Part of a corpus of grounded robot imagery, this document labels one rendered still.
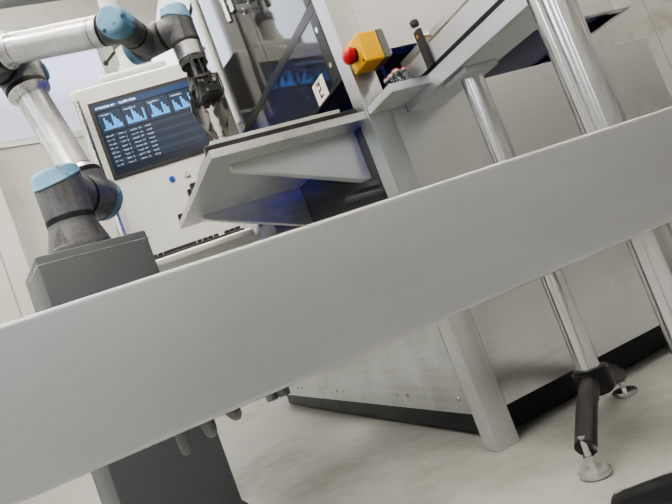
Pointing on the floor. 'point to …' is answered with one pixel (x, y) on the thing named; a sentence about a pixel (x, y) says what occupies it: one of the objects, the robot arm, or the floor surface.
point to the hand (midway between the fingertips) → (219, 135)
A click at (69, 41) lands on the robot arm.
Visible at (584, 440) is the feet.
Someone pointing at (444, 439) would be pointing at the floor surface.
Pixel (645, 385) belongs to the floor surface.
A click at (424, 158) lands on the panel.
